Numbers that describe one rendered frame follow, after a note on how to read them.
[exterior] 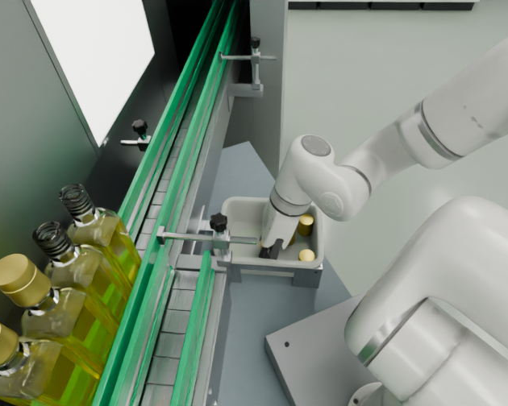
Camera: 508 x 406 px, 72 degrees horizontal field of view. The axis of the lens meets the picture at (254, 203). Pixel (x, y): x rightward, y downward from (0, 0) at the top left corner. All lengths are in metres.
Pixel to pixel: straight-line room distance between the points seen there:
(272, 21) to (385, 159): 0.78
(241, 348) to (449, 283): 0.48
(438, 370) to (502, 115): 0.25
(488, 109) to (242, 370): 0.56
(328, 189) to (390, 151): 0.12
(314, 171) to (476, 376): 0.32
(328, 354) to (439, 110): 0.43
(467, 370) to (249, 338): 0.45
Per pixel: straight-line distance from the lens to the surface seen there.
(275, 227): 0.64
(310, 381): 0.65
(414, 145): 0.46
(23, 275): 0.39
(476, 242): 0.32
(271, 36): 1.28
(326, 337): 0.67
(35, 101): 0.62
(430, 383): 0.36
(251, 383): 0.71
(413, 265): 0.33
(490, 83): 0.42
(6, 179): 0.57
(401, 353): 0.36
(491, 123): 0.43
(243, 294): 0.77
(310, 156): 0.54
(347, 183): 0.52
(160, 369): 0.60
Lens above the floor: 1.44
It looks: 49 degrees down
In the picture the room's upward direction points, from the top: 2 degrees counter-clockwise
